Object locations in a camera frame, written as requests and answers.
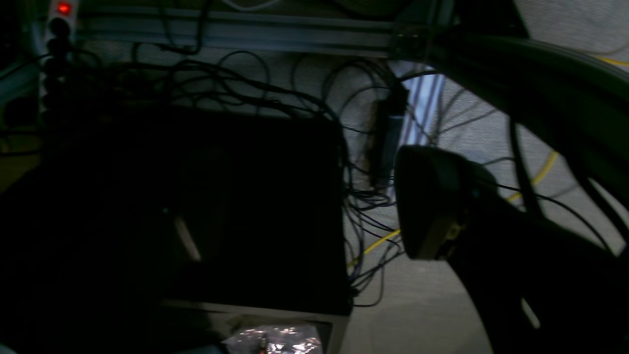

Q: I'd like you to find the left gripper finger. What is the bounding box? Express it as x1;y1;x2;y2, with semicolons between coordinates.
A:
395;145;497;261

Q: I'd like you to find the black box under table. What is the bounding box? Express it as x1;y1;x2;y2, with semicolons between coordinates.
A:
32;107;352;316

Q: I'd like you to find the yellow cable on floor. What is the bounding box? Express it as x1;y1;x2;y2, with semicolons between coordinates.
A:
346;57;629;268

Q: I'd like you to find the aluminium frame rail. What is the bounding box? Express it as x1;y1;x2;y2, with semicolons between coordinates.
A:
77;6;430;60

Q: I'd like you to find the white power strip red switch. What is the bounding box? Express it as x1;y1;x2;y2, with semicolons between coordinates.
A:
39;0;81;114

